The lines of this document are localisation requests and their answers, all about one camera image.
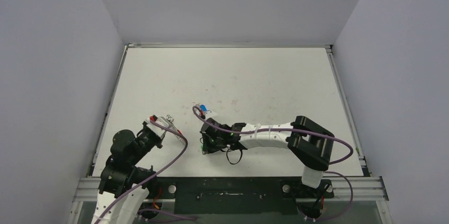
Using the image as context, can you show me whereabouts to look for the aluminium table frame rail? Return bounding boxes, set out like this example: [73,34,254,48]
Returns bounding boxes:
[68,43,388,223]

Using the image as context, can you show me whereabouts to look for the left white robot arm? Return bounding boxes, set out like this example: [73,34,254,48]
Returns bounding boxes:
[91,120,166,223]

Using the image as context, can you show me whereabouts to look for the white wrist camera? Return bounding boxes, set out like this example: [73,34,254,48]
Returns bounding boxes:
[147,115,173,138]
[203,110,218,119]

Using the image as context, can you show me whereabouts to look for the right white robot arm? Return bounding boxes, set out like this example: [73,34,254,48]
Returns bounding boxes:
[200,116,334,197]

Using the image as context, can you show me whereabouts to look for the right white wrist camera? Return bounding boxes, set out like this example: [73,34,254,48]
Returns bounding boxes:
[203,110,218,119]

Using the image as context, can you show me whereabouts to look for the metal keyring with red handle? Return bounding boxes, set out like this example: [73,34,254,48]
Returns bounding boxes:
[165,114,186,146]

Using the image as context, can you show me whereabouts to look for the purple cable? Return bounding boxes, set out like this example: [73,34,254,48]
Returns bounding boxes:
[94,120,189,224]
[192,105,354,166]

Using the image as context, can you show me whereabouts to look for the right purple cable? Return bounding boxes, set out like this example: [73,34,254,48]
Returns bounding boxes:
[192,105,354,166]

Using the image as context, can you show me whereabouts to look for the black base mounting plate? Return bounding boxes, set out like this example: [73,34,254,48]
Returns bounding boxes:
[141,176,334,215]

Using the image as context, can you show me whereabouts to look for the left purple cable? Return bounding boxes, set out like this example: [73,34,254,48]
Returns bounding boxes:
[94,120,189,224]

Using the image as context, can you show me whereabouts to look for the blue capped key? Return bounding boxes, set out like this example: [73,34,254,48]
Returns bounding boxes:
[196,104,208,112]

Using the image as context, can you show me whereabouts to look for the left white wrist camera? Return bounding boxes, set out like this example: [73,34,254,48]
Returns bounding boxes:
[147,115,173,138]

